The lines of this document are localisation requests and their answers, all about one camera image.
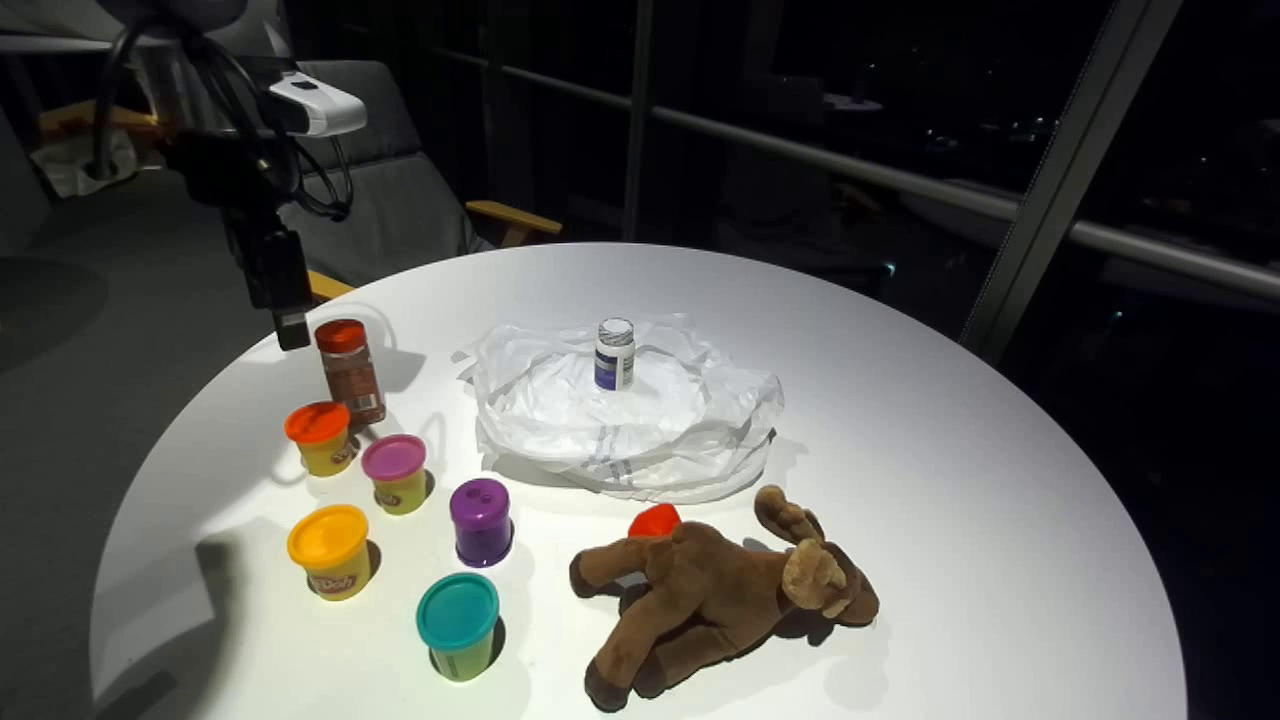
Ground horizontal metal railing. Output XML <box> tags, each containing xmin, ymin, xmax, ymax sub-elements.
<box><xmin>423</xmin><ymin>44</ymin><xmax>1280</xmax><ymax>302</ymax></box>

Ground dough tub red-orange lid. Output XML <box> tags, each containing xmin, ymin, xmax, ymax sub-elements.
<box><xmin>280</xmin><ymin>395</ymin><xmax>359</xmax><ymax>480</ymax></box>

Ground grey chair wooden armrests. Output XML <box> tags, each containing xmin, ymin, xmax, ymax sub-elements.
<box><xmin>285</xmin><ymin>56</ymin><xmax>569</xmax><ymax>299</ymax></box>

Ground purple dough tub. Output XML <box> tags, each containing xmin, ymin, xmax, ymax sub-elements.
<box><xmin>444</xmin><ymin>477</ymin><xmax>521</xmax><ymax>573</ymax></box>

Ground dough tub teal lid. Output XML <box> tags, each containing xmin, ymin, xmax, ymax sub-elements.
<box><xmin>413</xmin><ymin>566</ymin><xmax>511</xmax><ymax>683</ymax></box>

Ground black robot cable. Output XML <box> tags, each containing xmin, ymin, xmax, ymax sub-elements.
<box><xmin>92</xmin><ymin>17</ymin><xmax>359</xmax><ymax>229</ymax></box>

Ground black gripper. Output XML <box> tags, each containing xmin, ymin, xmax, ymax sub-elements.
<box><xmin>195</xmin><ymin>125</ymin><xmax>321</xmax><ymax>355</ymax></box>

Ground grey metal post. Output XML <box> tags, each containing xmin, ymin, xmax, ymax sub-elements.
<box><xmin>957</xmin><ymin>0</ymin><xmax>1189</xmax><ymax>360</ymax></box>

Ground brown spice jar red lid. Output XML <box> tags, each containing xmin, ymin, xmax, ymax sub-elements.
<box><xmin>310</xmin><ymin>317</ymin><xmax>392</xmax><ymax>427</ymax></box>

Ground dough tub yellow lid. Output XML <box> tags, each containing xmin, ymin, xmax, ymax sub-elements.
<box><xmin>285</xmin><ymin>501</ymin><xmax>378</xmax><ymax>599</ymax></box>

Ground silver cap jar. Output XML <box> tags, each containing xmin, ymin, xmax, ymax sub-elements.
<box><xmin>592</xmin><ymin>317</ymin><xmax>639</xmax><ymax>395</ymax></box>

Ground dough tub pink lid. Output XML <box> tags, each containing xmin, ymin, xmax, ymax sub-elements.
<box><xmin>359</xmin><ymin>431</ymin><xmax>437</xmax><ymax>518</ymax></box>

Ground brown plush moose toy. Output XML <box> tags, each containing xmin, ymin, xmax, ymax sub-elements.
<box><xmin>569</xmin><ymin>480</ymin><xmax>885</xmax><ymax>716</ymax></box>

